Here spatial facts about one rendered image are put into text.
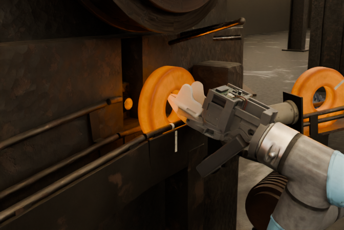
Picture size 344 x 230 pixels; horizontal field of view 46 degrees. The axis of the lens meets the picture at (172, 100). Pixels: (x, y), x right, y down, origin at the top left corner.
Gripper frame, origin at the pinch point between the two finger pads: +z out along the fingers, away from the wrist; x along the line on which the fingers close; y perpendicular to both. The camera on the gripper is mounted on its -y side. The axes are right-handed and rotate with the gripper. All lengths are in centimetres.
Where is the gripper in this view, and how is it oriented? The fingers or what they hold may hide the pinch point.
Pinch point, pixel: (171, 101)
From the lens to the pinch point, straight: 78.4
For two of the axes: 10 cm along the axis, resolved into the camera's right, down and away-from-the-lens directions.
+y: 2.5, -8.9, -3.9
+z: -7.7, -4.3, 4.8
